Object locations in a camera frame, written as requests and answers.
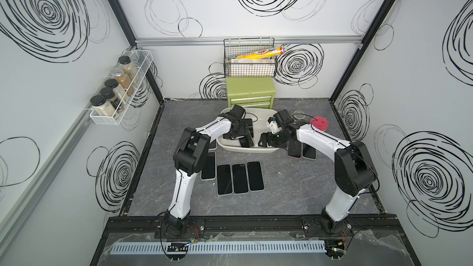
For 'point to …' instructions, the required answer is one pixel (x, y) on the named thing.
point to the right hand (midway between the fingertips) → (265, 144)
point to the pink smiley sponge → (321, 123)
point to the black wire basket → (257, 67)
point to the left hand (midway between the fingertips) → (239, 132)
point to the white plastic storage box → (260, 118)
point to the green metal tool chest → (250, 92)
